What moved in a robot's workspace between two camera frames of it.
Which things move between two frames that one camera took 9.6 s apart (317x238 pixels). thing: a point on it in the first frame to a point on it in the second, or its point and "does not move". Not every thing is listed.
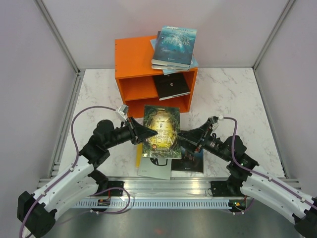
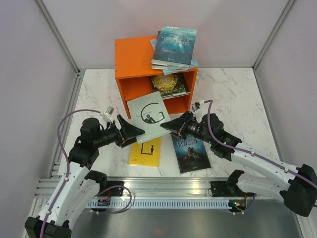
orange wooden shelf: [134, 76] does not move
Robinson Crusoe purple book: [164, 67] does not move
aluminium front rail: [159, 187] does not move
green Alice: [166, 121] to [169, 85]
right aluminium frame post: [289, 5] does not move
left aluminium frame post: [58, 35] does not move
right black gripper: [195, 134] to [180, 125]
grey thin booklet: [160, 168] to [147, 112]
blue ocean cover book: [175, 46] does not move
